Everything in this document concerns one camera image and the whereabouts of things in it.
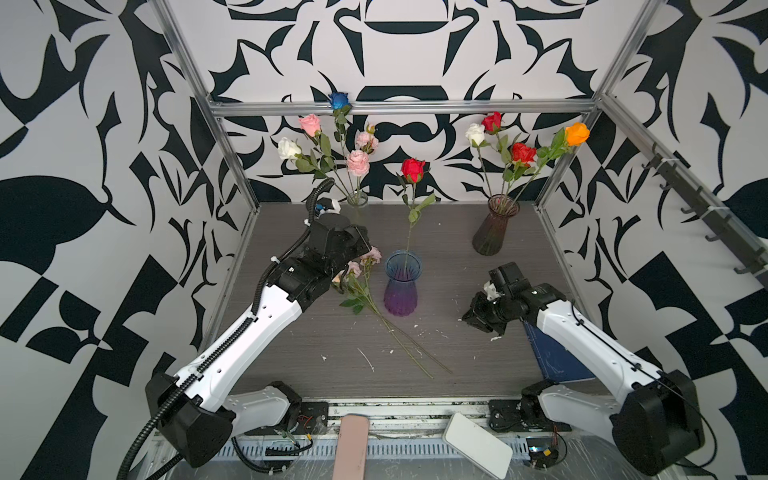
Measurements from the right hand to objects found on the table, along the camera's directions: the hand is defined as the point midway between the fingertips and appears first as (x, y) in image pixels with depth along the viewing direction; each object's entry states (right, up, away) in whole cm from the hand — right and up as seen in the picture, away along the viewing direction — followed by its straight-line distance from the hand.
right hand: (464, 315), depth 81 cm
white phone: (0, -25, -13) cm, 29 cm away
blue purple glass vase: (-16, +13, +2) cm, 21 cm away
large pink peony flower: (-29, +42, +5) cm, 51 cm away
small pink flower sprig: (-26, +49, +9) cm, 57 cm away
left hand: (-25, +24, -10) cm, 36 cm away
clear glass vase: (-30, +32, +16) cm, 47 cm away
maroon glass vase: (+13, +21, +19) cm, 31 cm away
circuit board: (+16, -29, -9) cm, 35 cm away
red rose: (+18, +44, +7) cm, 48 cm away
